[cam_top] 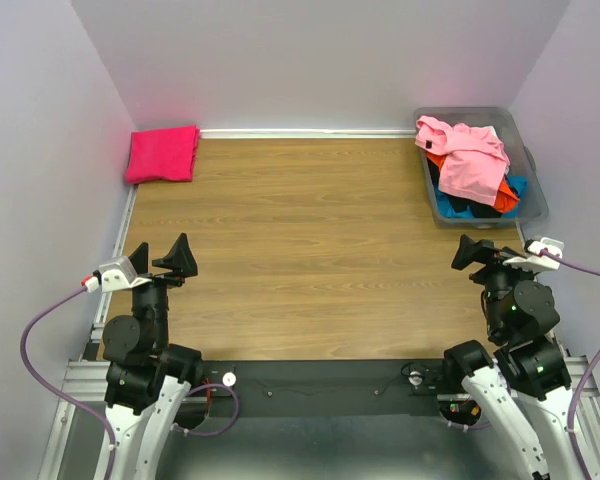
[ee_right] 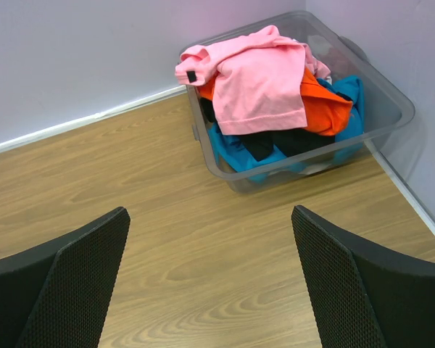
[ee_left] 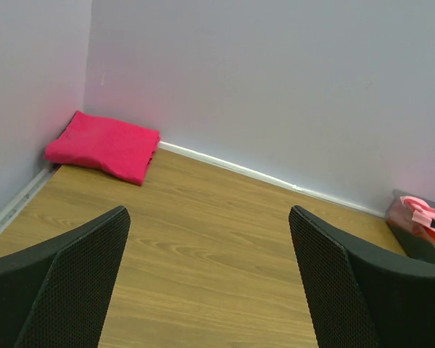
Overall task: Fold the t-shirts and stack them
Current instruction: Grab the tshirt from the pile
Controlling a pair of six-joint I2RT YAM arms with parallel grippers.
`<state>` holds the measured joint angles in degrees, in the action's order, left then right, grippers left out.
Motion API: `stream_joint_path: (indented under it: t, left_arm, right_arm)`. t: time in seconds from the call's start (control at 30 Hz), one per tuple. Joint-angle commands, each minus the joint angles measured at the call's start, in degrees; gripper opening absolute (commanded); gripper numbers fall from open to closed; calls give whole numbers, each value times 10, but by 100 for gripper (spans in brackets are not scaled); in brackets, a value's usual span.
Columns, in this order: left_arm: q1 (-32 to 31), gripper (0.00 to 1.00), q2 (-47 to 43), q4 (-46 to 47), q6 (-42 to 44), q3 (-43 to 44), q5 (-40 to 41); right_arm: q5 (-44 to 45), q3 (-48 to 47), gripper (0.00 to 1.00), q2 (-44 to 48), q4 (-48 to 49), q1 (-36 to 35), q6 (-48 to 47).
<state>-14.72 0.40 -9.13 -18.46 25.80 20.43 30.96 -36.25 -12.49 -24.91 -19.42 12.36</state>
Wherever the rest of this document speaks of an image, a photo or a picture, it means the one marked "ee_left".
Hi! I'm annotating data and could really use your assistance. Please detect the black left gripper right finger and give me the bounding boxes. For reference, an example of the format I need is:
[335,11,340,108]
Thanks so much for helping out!
[289,205,435,347]

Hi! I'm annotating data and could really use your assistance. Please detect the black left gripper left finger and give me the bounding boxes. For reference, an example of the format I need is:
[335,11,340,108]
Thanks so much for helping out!
[0,206,131,347]

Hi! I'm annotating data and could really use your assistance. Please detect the light pink t-shirt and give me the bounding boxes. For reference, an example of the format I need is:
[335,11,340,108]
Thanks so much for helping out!
[400,196,435,232]

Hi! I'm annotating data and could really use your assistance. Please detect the clear plastic bin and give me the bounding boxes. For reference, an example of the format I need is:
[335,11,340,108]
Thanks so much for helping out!
[385,189,435,264]

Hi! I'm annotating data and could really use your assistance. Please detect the folded magenta t-shirt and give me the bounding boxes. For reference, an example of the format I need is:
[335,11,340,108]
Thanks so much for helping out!
[45,111,161,186]

